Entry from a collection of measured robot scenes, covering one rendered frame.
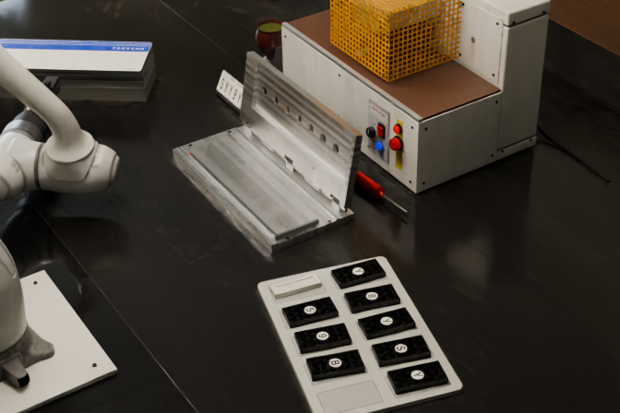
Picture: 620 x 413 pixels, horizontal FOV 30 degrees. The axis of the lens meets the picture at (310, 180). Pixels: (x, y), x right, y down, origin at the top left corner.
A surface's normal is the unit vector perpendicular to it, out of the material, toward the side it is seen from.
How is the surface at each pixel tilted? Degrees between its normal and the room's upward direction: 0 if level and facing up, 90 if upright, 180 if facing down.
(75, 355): 1
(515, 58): 90
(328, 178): 80
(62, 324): 1
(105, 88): 90
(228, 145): 0
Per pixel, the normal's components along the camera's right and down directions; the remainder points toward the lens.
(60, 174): -0.18, 0.59
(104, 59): -0.02, -0.82
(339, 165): -0.83, 0.17
